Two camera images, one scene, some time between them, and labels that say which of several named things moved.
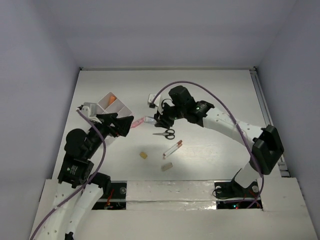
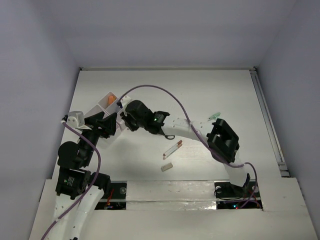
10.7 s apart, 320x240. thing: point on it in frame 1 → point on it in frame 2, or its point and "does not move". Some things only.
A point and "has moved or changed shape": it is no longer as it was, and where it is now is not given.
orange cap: x=112 y=99 does not move
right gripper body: x=169 y=113 → x=133 y=124
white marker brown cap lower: x=172 y=151 does not move
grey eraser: x=166 y=166 does not move
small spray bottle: x=150 y=120 has moved or changed shape
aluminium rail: x=282 y=166 does not move
